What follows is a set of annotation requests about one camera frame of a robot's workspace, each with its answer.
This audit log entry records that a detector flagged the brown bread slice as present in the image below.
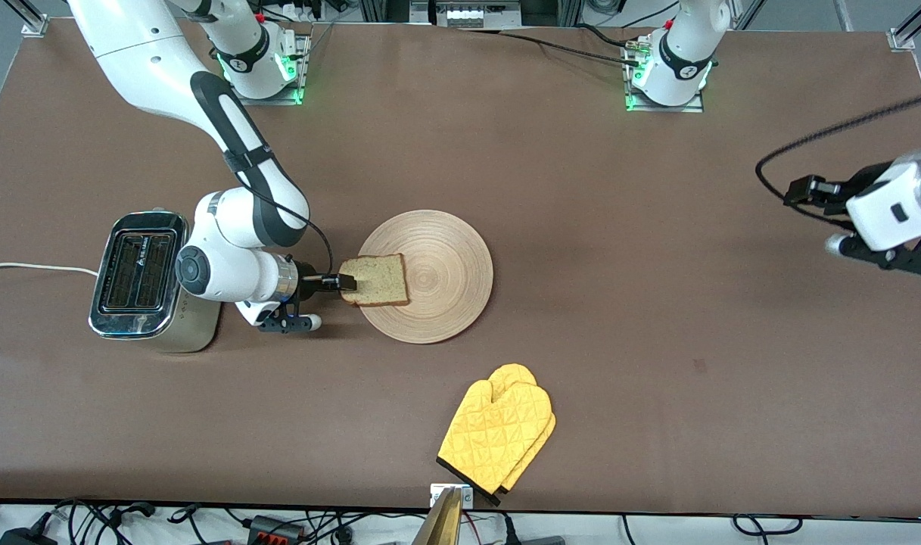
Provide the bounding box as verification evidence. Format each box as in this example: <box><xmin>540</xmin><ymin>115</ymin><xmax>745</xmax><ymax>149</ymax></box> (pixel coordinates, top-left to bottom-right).
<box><xmin>339</xmin><ymin>253</ymin><xmax>411</xmax><ymax>308</ymax></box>

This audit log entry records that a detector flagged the round wooden plate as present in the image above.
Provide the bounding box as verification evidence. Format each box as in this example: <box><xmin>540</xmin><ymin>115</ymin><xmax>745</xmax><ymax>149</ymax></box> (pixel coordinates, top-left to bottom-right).
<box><xmin>356</xmin><ymin>210</ymin><xmax>495</xmax><ymax>345</ymax></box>

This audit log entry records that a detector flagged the silver two-slot toaster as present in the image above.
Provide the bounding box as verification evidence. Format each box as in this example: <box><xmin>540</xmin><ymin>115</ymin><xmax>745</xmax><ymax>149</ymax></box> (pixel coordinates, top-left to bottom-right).
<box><xmin>88</xmin><ymin>210</ymin><xmax>222</xmax><ymax>354</ymax></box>

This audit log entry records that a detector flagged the yellow quilted oven mitt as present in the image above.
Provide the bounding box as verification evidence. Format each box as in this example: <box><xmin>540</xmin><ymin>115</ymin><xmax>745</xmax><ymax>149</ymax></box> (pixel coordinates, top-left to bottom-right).
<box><xmin>489</xmin><ymin>363</ymin><xmax>558</xmax><ymax>508</ymax></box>
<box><xmin>437</xmin><ymin>378</ymin><xmax>549</xmax><ymax>500</ymax></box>

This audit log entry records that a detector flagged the black red connector box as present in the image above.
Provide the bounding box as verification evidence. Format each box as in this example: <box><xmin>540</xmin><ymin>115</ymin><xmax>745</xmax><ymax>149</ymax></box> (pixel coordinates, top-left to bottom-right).
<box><xmin>247</xmin><ymin>515</ymin><xmax>306</xmax><ymax>543</ymax></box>

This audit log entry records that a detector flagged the white power strip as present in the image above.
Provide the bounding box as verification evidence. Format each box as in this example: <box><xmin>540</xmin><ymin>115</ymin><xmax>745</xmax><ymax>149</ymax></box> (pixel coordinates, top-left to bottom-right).
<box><xmin>436</xmin><ymin>0</ymin><xmax>523</xmax><ymax>30</ymax></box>

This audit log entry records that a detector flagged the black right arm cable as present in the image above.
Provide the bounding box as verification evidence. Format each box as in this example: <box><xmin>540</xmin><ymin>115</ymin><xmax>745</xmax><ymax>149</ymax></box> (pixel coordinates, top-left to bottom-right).
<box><xmin>222</xmin><ymin>148</ymin><xmax>334</xmax><ymax>279</ymax></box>

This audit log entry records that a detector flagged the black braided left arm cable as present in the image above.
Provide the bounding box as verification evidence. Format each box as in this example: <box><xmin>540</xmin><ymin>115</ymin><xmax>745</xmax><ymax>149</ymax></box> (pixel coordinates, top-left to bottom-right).
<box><xmin>755</xmin><ymin>89</ymin><xmax>921</xmax><ymax>229</ymax></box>

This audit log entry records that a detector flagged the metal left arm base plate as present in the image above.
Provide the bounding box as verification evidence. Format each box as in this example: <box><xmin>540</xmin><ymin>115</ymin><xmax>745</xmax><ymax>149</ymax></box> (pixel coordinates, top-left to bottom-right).
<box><xmin>624</xmin><ymin>38</ymin><xmax>705</xmax><ymax>114</ymax></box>

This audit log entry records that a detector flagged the aluminium table corner bracket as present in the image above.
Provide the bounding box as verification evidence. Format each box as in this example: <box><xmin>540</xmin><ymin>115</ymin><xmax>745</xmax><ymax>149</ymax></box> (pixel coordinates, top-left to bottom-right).
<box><xmin>6</xmin><ymin>0</ymin><xmax>50</xmax><ymax>37</ymax></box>
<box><xmin>888</xmin><ymin>0</ymin><xmax>921</xmax><ymax>52</ymax></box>

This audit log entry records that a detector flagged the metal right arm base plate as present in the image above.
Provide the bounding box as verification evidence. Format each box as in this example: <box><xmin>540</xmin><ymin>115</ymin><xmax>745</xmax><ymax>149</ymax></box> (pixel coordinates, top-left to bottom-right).
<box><xmin>226</xmin><ymin>34</ymin><xmax>312</xmax><ymax>107</ymax></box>

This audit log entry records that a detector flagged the small metal mount bracket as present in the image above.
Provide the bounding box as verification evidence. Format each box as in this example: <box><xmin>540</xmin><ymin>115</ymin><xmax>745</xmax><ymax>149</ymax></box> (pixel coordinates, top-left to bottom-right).
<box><xmin>430</xmin><ymin>484</ymin><xmax>475</xmax><ymax>509</ymax></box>

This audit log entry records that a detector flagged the thick black table cable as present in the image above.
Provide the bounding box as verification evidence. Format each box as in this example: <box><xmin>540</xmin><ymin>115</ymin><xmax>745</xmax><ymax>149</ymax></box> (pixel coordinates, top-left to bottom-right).
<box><xmin>576</xmin><ymin>23</ymin><xmax>631</xmax><ymax>48</ymax></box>

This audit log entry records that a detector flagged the brass coloured camera pole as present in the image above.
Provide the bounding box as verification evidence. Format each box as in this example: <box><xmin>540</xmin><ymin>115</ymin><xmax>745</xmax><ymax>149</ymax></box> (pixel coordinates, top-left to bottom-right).
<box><xmin>411</xmin><ymin>487</ymin><xmax>465</xmax><ymax>545</ymax></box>

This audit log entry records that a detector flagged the white toaster power cord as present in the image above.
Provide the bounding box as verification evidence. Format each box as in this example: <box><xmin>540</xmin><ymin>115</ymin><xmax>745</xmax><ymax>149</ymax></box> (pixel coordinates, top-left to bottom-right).
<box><xmin>0</xmin><ymin>262</ymin><xmax>99</xmax><ymax>277</ymax></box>

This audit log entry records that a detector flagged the thin black table cable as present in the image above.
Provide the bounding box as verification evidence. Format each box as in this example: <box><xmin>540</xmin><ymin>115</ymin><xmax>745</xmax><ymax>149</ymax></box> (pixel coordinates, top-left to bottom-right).
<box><xmin>460</xmin><ymin>27</ymin><xmax>643</xmax><ymax>67</ymax></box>

